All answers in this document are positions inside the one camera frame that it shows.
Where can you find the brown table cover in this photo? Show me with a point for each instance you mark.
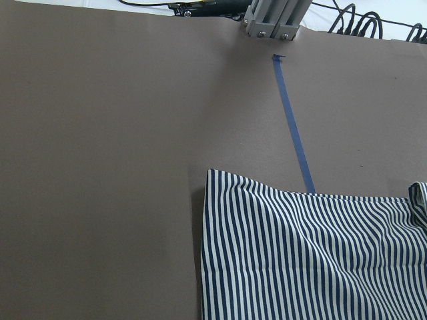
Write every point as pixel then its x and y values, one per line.
pixel 109 124

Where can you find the black clamp tool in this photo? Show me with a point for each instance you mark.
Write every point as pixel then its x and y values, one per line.
pixel 210 8

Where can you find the blue white striped polo shirt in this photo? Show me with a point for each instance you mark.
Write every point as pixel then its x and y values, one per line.
pixel 272 254

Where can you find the aluminium frame post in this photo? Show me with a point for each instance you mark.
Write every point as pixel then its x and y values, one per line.
pixel 275 19

